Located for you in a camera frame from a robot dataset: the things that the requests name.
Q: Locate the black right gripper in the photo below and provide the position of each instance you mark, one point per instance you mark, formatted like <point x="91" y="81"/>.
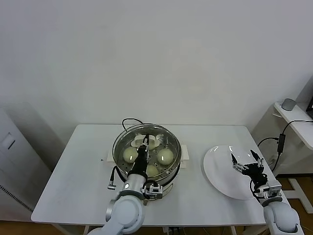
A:
<point x="255" y="173"/>

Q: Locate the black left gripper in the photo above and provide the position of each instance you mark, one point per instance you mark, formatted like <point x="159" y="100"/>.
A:
<point x="141" y="164"/>

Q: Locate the round glass pot lid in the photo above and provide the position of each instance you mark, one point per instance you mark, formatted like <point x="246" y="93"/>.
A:
<point x="137" y="142"/>

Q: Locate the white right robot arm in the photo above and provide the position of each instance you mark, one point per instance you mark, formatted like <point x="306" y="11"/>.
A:
<point x="281" y="218"/>

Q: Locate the perforated steel steamer basket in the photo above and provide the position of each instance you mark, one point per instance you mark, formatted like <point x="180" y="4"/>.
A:
<point x="168" y="182"/>

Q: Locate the round white plate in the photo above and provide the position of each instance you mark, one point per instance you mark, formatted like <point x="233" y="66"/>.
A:
<point x="215" y="171"/>

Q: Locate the black power adapter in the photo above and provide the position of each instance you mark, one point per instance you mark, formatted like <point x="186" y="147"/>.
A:
<point x="281" y="143"/>

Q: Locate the cream electric cooker base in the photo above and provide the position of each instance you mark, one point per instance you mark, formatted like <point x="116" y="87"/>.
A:
<point x="168" y="191"/>

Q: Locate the white side desk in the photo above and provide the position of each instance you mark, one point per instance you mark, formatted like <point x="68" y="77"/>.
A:
<point x="300" y="127"/>

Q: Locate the white table leg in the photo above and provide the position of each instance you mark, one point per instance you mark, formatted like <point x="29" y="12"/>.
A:
<point x="233" y="230"/>
<point x="86" y="228"/>

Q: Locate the grey cylinder object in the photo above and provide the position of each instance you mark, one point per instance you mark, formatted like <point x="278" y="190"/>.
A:
<point x="288" y="104"/>

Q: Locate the dark monitor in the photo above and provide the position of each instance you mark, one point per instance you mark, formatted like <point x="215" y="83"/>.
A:
<point x="309" y="98"/>

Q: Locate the white floor cabinet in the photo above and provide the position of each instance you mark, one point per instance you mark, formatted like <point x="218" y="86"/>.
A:
<point x="14" y="166"/>

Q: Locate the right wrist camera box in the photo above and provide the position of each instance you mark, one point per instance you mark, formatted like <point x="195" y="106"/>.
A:
<point x="272" y="189"/>

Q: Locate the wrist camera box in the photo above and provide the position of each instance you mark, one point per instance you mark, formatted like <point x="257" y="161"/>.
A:
<point x="272" y="189"/>
<point x="152" y="191"/>

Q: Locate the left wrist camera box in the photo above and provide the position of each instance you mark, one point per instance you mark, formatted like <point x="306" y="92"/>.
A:
<point x="152" y="191"/>

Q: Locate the white desk base frame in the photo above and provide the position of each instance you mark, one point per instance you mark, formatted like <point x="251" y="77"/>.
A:
<point x="300" y="198"/>

